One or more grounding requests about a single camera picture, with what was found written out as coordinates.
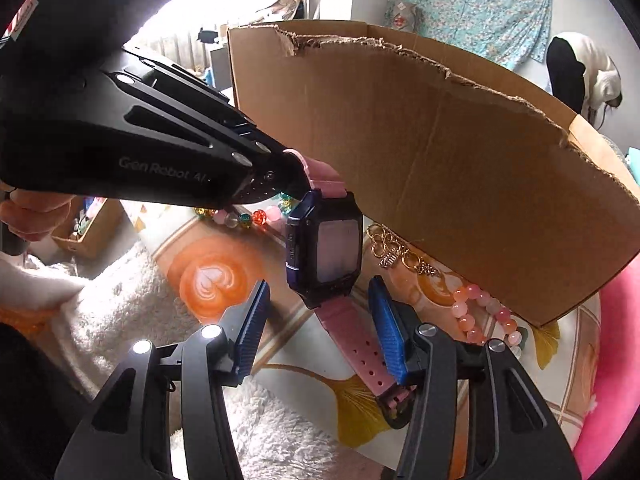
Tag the person's left hand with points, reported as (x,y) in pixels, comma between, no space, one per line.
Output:
(30,215)

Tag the person's left forearm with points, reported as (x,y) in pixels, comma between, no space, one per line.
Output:
(35,285)

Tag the gold ladder pendant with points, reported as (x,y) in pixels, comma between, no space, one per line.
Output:
(390,259)

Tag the turquoise floral wall cloth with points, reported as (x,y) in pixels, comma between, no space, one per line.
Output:
(475,5)

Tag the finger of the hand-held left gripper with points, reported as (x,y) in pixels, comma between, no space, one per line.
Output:
(165,160)
(175,77)

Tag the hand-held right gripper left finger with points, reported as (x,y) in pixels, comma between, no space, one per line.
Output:
(252,325)

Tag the torn cardboard box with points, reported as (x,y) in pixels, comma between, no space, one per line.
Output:
(450,160)

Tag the white fluffy blanket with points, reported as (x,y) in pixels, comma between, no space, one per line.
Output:
(125,310)

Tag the small cardboard box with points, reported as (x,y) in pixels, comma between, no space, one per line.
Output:
(95,230)

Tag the gold loop earring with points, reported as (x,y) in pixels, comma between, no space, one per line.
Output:
(381,237)

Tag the leaf pattern tablecloth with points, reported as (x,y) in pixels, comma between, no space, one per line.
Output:
(300,375)

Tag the rolled floral pillow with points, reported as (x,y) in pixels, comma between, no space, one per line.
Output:
(407,16)

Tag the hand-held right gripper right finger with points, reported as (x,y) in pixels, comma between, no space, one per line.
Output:
(387,330)

